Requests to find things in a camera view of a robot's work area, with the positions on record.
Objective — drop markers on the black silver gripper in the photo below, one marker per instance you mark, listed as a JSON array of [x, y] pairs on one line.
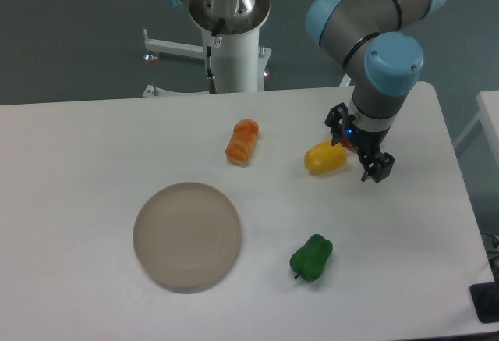
[[364, 134]]

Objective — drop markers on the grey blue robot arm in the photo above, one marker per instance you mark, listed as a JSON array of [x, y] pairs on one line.
[[364, 37]]

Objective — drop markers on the red pepper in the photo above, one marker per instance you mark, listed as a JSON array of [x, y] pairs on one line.
[[347, 146]]

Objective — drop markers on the yellow pepper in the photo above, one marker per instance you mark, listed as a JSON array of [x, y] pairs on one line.
[[324, 157]]

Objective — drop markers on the green pepper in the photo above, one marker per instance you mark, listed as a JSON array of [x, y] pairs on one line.
[[309, 261]]

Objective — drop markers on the orange croissant bread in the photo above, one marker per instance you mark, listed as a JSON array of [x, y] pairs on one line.
[[243, 140]]

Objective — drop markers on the white side table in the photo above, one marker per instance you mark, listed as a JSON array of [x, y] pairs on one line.
[[486, 119]]

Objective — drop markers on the beige round plate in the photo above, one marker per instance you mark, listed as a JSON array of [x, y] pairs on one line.
[[187, 237]]

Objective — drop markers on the black box at edge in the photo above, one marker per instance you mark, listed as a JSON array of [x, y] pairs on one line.
[[485, 301]]

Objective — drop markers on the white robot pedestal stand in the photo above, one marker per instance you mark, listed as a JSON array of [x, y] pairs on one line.
[[234, 60]]

